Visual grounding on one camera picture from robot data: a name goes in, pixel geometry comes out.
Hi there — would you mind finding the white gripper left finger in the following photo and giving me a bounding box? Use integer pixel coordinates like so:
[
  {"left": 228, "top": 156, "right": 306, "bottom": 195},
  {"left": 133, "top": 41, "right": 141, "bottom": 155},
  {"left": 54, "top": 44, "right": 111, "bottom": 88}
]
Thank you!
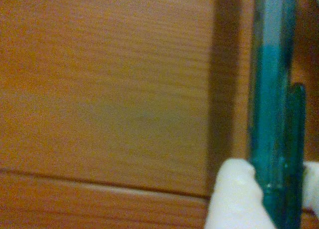
[{"left": 204, "top": 159, "right": 275, "bottom": 229}]

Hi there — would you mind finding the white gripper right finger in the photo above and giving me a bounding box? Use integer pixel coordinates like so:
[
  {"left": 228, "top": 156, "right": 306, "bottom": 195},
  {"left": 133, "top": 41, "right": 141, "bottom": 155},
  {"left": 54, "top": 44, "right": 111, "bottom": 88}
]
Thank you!
[{"left": 303, "top": 161, "right": 319, "bottom": 212}]

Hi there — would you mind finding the teal mechanical pencil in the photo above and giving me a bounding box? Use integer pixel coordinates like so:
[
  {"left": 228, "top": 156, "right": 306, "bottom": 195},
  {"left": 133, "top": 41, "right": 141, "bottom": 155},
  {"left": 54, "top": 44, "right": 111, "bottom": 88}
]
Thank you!
[{"left": 247, "top": 0, "right": 308, "bottom": 229}]

